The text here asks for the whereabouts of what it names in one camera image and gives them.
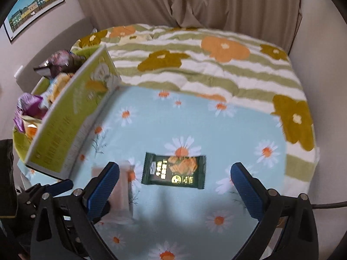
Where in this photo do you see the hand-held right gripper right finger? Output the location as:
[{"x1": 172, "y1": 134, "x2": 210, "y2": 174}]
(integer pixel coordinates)
[{"x1": 230, "y1": 162, "x2": 319, "y2": 260}]

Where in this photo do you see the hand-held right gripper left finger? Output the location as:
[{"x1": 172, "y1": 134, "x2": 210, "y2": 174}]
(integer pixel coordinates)
[{"x1": 30, "y1": 162, "x2": 120, "y2": 260}]

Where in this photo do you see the beige small packet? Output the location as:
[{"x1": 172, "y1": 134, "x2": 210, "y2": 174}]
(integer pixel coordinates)
[{"x1": 92, "y1": 160, "x2": 136, "y2": 225}]

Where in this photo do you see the dark green cracker packet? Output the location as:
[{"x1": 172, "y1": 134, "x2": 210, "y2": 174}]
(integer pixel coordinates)
[{"x1": 141, "y1": 152, "x2": 207, "y2": 190}]

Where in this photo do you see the white and orange snack bag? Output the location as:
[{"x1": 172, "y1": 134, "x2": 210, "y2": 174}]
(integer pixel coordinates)
[{"x1": 23, "y1": 115, "x2": 44, "y2": 141}]

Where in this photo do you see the green cardboard box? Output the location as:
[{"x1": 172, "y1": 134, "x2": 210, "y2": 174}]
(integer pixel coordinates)
[{"x1": 12, "y1": 43, "x2": 122, "y2": 180}]

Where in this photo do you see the purple snack bag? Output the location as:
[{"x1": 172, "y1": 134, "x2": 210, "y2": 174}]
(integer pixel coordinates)
[{"x1": 13, "y1": 92, "x2": 48, "y2": 133}]

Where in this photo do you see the blue and yellow snack bag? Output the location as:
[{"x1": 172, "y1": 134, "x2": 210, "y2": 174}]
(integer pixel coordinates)
[{"x1": 45, "y1": 72, "x2": 75, "y2": 103}]

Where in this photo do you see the light blue daisy cloth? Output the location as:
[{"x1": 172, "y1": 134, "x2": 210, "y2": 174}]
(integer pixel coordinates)
[{"x1": 18, "y1": 85, "x2": 288, "y2": 260}]

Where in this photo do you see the green striped flower blanket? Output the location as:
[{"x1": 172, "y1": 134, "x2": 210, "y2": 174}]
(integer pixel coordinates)
[{"x1": 72, "y1": 23, "x2": 320, "y2": 193}]

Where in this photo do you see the beige curtain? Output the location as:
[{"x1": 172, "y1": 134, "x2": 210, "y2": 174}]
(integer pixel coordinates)
[{"x1": 69, "y1": 0, "x2": 303, "y2": 52}]

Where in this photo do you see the black cable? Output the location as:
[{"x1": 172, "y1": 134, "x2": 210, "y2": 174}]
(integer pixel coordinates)
[{"x1": 309, "y1": 201, "x2": 347, "y2": 210}]

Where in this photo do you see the wall poster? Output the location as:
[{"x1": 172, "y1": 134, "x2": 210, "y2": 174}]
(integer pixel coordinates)
[{"x1": 4, "y1": 0, "x2": 65, "y2": 44}]

